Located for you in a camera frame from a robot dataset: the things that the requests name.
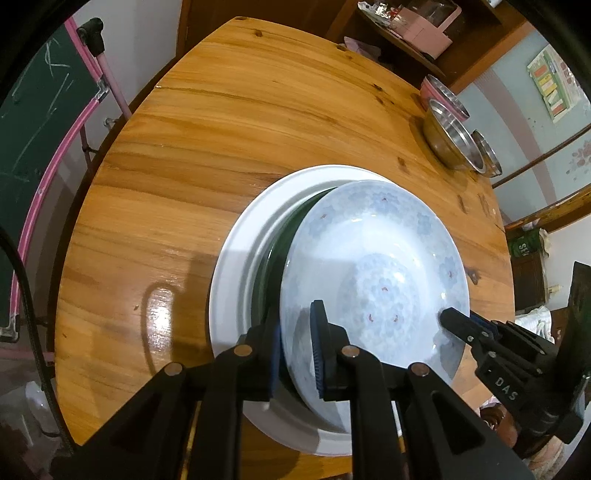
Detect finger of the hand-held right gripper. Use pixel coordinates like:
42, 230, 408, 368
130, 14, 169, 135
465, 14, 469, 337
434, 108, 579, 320
471, 313, 506, 340
438, 308, 502, 358

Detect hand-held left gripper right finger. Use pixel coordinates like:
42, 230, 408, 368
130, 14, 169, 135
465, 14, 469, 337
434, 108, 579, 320
310, 300, 536, 480

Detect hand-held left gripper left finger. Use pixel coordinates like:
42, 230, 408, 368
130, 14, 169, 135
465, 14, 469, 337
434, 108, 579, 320
51, 318, 283, 480

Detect green plate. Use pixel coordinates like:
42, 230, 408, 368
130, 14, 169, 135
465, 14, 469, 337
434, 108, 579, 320
252, 187, 338, 398

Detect large white plate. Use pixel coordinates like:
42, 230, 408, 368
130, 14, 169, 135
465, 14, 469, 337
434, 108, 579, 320
209, 165, 398, 457

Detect blue floral white plate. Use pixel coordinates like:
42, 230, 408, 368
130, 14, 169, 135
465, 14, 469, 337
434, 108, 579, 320
279, 180, 472, 428

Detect small steel bowl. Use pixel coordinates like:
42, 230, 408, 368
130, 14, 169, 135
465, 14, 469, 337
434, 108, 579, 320
471, 130, 503, 178

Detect large steel bowl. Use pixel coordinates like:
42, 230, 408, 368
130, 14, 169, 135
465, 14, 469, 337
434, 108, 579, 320
424, 98, 488, 174

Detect pink steel-lined bowl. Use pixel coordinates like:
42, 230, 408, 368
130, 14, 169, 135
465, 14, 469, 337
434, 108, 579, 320
419, 75, 471, 121

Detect white checked printed blanket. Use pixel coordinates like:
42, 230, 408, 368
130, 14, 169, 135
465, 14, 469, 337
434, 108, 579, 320
515, 307, 555, 342

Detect dark wooden chair knob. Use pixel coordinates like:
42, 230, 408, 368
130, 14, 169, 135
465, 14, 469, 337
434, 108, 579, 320
480, 401, 520, 446

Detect green printed cloth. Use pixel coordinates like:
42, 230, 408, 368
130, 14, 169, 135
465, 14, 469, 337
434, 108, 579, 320
512, 228, 546, 259

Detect pale sliding door wardrobe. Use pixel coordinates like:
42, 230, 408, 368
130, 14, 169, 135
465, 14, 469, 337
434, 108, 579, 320
457, 28, 591, 227

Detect wooden corner shelf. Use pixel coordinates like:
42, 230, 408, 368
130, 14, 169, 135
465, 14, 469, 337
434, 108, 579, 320
323, 0, 536, 93

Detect pink basket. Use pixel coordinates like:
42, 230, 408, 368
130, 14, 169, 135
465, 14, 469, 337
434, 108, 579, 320
388, 0, 462, 58

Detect folded pink cloth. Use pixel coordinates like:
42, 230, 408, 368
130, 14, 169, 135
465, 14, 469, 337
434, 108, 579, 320
344, 38, 382, 61

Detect foil packets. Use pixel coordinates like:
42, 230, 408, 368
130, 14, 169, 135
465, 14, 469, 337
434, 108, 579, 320
358, 0, 407, 28

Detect black cable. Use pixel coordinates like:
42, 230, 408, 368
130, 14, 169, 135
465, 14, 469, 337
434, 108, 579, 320
0, 226, 75, 457

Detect wall poster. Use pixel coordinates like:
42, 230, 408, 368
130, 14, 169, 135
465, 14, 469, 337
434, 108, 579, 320
527, 45, 587, 123

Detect green chalkboard with pink frame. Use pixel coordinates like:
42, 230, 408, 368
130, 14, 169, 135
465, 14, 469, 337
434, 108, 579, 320
0, 17, 132, 342

